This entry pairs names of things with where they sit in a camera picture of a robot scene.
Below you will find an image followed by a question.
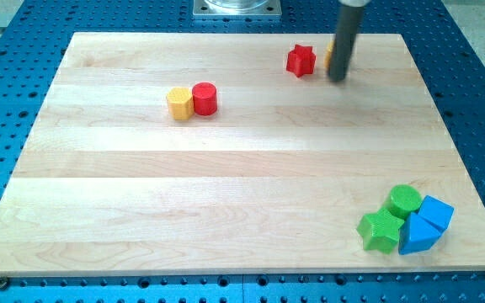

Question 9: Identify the yellow heart block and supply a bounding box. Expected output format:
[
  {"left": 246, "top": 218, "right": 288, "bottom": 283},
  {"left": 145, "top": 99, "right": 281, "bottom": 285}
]
[{"left": 323, "top": 40, "right": 334, "bottom": 72}]

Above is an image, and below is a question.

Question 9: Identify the wooden board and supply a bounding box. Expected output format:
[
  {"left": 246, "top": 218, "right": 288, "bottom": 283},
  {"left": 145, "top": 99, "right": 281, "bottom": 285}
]
[{"left": 0, "top": 32, "right": 485, "bottom": 277}]

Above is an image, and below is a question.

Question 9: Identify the red cylinder block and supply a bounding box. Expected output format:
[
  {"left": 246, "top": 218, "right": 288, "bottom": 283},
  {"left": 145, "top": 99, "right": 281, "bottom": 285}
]
[{"left": 191, "top": 82, "right": 217, "bottom": 116}]

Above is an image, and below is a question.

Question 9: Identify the yellow hexagon block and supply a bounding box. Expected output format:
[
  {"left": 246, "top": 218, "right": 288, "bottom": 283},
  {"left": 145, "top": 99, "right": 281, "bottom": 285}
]
[{"left": 166, "top": 87, "right": 195, "bottom": 120}]

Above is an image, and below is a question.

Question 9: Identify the red star block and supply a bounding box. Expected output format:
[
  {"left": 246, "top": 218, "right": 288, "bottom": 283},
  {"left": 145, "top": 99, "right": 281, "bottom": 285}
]
[{"left": 286, "top": 44, "right": 317, "bottom": 77}]

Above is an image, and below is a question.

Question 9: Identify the green star block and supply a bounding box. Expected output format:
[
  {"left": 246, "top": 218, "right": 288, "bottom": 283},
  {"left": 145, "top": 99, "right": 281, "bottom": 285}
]
[{"left": 356, "top": 208, "right": 405, "bottom": 254}]

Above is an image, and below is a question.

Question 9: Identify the green cylinder block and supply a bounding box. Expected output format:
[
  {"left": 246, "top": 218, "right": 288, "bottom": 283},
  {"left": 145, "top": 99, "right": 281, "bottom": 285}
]
[{"left": 384, "top": 184, "right": 423, "bottom": 220}]

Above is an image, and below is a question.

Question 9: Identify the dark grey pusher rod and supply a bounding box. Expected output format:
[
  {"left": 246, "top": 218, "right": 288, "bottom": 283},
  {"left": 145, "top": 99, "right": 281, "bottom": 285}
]
[{"left": 328, "top": 0, "right": 370, "bottom": 82}]

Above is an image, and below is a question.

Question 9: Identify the blue triangle block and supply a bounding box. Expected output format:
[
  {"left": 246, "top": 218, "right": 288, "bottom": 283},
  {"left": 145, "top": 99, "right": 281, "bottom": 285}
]
[{"left": 398, "top": 213, "right": 442, "bottom": 255}]

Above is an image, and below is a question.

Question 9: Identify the blue cube block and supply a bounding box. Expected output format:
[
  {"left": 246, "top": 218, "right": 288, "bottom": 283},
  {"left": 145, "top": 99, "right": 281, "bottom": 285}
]
[{"left": 418, "top": 195, "right": 455, "bottom": 232}]

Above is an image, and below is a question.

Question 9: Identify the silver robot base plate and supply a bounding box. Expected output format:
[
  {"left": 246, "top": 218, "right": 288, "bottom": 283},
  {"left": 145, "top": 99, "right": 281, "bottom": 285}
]
[{"left": 192, "top": 0, "right": 282, "bottom": 18}]

